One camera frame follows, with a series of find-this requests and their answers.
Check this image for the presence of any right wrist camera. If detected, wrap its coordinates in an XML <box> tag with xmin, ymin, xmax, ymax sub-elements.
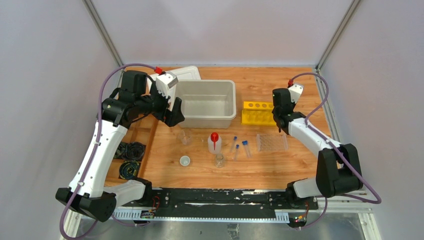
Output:
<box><xmin>287</xmin><ymin>83</ymin><xmax>304</xmax><ymax>104</ymax></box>

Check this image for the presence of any wooden organizer tray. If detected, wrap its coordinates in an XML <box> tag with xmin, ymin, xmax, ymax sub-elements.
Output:
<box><xmin>104</xmin><ymin>115</ymin><xmax>158</xmax><ymax>187</ymax></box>

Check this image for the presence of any wash bottle red cap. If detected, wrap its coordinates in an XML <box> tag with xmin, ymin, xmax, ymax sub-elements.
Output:
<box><xmin>207</xmin><ymin>132</ymin><xmax>222</xmax><ymax>155</ymax></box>

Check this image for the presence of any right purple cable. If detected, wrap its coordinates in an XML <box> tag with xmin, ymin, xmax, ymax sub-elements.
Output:
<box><xmin>287</xmin><ymin>72</ymin><xmax>382</xmax><ymax>229</ymax></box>

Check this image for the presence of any clear glass beaker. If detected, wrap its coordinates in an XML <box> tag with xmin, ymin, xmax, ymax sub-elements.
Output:
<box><xmin>178</xmin><ymin>128</ymin><xmax>192</xmax><ymax>146</ymax></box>

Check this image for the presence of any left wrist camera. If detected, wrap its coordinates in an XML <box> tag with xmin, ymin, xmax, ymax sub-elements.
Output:
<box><xmin>155</xmin><ymin>72</ymin><xmax>179</xmax><ymax>100</ymax></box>

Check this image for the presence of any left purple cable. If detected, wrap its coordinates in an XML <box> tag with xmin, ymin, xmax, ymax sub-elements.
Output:
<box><xmin>58</xmin><ymin>63</ymin><xmax>164</xmax><ymax>240</ymax></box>

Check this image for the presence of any blue cap tube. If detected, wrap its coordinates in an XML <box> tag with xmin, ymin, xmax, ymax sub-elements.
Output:
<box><xmin>233</xmin><ymin>144</ymin><xmax>240</xmax><ymax>162</ymax></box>
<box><xmin>229</xmin><ymin>136</ymin><xmax>238</xmax><ymax>153</ymax></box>
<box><xmin>242</xmin><ymin>140</ymin><xmax>252</xmax><ymax>158</ymax></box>

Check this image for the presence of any small glass jar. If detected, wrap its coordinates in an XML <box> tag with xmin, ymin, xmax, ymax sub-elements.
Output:
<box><xmin>214</xmin><ymin>153</ymin><xmax>225</xmax><ymax>168</ymax></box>

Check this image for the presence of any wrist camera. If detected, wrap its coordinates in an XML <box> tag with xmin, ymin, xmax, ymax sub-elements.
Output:
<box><xmin>287</xmin><ymin>83</ymin><xmax>304</xmax><ymax>104</ymax></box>
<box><xmin>155</xmin><ymin>72</ymin><xmax>179</xmax><ymax>100</ymax></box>

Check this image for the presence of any small white cup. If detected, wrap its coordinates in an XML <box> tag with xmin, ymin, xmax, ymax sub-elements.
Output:
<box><xmin>179</xmin><ymin>155</ymin><xmax>191</xmax><ymax>167</ymax></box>

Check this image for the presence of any purple cable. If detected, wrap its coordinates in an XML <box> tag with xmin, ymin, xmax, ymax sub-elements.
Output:
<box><xmin>287</xmin><ymin>72</ymin><xmax>382</xmax><ymax>229</ymax></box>
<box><xmin>58</xmin><ymin>63</ymin><xmax>164</xmax><ymax>240</ymax></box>

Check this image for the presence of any yellow test tube rack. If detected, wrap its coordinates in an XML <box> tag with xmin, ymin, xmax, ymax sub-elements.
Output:
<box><xmin>241</xmin><ymin>101</ymin><xmax>276</xmax><ymax>127</ymax></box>

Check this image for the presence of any beige plastic bin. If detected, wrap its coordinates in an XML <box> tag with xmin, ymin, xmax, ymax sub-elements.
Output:
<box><xmin>175</xmin><ymin>79</ymin><xmax>237</xmax><ymax>129</ymax></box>

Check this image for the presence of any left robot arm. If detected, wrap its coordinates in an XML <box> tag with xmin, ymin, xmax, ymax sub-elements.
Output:
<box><xmin>55</xmin><ymin>70</ymin><xmax>185</xmax><ymax>222</ymax></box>

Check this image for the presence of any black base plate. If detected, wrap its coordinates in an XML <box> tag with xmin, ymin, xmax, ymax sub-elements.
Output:
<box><xmin>119</xmin><ymin>187</ymin><xmax>319</xmax><ymax>223</ymax></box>

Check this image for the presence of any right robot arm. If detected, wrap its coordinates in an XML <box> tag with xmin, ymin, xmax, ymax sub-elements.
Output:
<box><xmin>272</xmin><ymin>86</ymin><xmax>363</xmax><ymax>209</ymax></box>

